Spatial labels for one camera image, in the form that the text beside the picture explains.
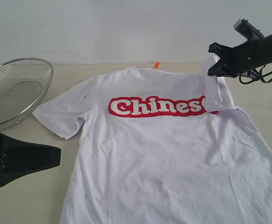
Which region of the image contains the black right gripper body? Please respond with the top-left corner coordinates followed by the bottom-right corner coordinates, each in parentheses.
top-left (220, 39), bottom-right (272, 77)

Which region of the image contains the white shirt with red print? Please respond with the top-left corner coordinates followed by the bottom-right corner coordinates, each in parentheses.
top-left (33, 56), bottom-right (272, 224)

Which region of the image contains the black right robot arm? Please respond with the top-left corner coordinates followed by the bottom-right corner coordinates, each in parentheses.
top-left (208, 19), bottom-right (272, 84)

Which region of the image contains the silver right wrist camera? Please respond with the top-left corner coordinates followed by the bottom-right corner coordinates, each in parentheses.
top-left (233, 19), bottom-right (265, 41)

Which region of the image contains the metal wire mesh basket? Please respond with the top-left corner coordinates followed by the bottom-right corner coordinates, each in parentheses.
top-left (0, 57), bottom-right (54, 132)

